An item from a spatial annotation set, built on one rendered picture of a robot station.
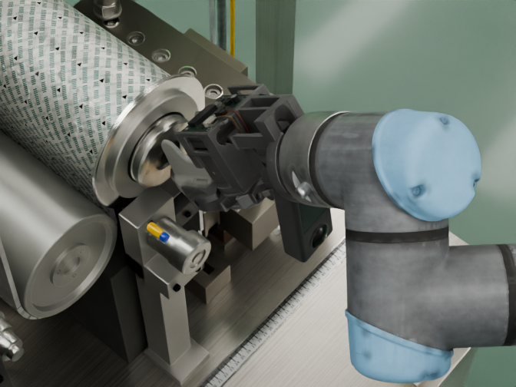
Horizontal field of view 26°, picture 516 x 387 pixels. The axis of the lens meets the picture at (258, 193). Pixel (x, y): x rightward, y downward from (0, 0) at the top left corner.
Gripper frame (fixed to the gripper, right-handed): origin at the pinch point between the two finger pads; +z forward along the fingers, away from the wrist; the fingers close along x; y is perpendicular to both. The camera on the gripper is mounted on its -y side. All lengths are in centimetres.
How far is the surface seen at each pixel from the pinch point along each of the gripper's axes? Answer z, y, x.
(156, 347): 20.6, -21.9, 6.2
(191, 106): 0.3, 4.8, -3.9
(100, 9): 39.2, 8.7, -20.2
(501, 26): 106, -71, -145
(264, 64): 103, -36, -76
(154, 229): -1.8, -1.1, 7.1
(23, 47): 8.7, 17.1, 3.5
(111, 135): -1.7, 8.4, 5.5
